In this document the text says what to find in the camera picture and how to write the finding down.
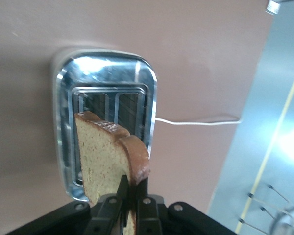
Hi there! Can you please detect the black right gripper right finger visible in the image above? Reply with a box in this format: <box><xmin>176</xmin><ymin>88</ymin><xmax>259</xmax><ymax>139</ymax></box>
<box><xmin>136</xmin><ymin>180</ymin><xmax>162</xmax><ymax>235</ymax></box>

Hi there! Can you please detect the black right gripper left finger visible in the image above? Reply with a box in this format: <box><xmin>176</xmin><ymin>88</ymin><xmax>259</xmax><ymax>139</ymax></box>
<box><xmin>84</xmin><ymin>175</ymin><xmax>128</xmax><ymax>235</ymax></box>

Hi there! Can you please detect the brown bread slice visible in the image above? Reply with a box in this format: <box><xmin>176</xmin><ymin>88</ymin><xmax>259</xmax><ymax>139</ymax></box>
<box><xmin>74</xmin><ymin>111</ymin><xmax>151</xmax><ymax>235</ymax></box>

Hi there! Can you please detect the chrome and beige toaster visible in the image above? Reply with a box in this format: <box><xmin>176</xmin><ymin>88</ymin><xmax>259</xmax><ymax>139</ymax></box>
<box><xmin>51</xmin><ymin>48</ymin><xmax>159</xmax><ymax>203</ymax></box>

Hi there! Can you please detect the metal spoked stand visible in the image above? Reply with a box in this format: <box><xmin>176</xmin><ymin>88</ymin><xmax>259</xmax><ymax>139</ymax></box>
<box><xmin>239</xmin><ymin>183</ymin><xmax>294</xmax><ymax>235</ymax></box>

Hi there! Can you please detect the white toaster power cable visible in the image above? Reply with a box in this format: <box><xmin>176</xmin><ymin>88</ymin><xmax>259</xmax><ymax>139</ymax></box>
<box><xmin>155</xmin><ymin>116</ymin><xmax>243</xmax><ymax>127</ymax></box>

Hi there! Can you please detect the silver table corner bracket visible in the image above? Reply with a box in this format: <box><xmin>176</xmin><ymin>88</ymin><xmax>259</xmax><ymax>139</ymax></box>
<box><xmin>264</xmin><ymin>0</ymin><xmax>282</xmax><ymax>15</ymax></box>

